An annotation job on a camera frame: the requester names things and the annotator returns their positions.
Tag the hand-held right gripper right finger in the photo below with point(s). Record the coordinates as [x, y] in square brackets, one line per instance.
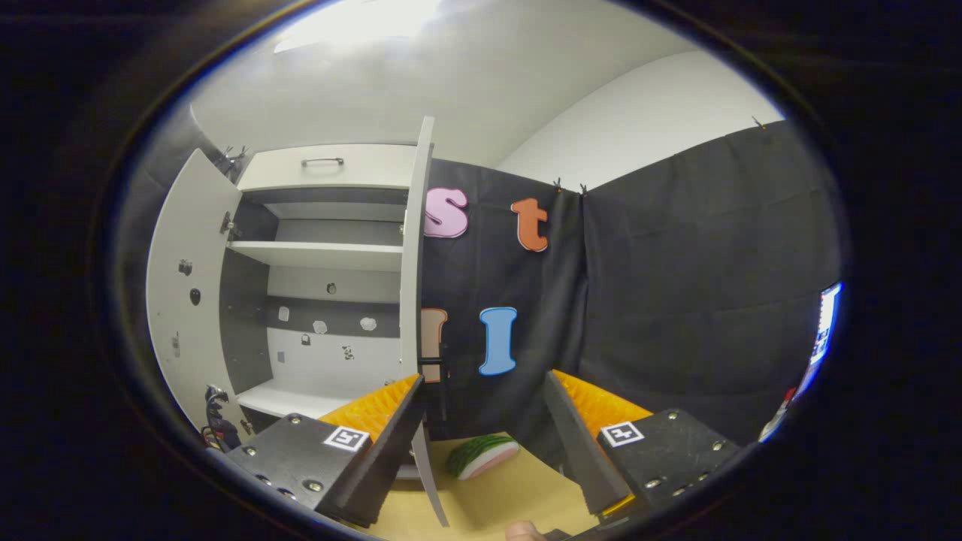
[575, 443]

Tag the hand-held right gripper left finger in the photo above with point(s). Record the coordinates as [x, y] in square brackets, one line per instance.
[394, 436]

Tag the white cabinet door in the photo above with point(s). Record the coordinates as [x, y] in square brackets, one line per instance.
[184, 315]
[415, 263]

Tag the grey and white cabinet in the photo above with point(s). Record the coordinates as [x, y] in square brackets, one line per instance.
[331, 361]

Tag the metal door hinge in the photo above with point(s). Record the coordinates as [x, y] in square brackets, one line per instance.
[229, 224]

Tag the white cabinet shelf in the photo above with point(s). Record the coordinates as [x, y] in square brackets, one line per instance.
[323, 255]

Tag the white cabinet drawer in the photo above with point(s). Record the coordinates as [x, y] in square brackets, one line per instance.
[361, 169]

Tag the toy watermelon slice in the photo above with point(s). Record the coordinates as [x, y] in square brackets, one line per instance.
[481, 454]

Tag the lit display screen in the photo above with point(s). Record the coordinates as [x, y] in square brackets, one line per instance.
[823, 323]

